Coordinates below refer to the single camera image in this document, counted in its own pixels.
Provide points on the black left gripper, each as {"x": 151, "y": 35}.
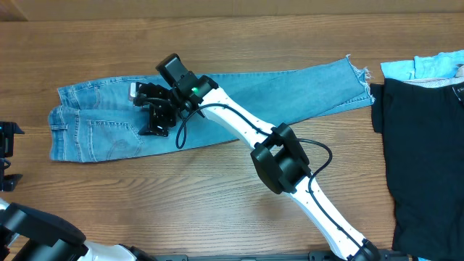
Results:
{"x": 8, "y": 183}

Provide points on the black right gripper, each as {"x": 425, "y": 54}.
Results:
{"x": 159, "y": 113}

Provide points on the light blue denim jeans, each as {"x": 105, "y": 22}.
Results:
{"x": 96, "y": 121}

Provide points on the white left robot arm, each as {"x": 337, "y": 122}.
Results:
{"x": 51, "y": 238}

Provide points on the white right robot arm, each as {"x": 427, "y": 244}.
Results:
{"x": 277, "y": 154}

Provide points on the black folded garment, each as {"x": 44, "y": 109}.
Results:
{"x": 422, "y": 134}

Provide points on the light blue folded cloth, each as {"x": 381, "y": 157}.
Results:
{"x": 443, "y": 69}

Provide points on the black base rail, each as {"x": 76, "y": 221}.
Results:
{"x": 310, "y": 256}

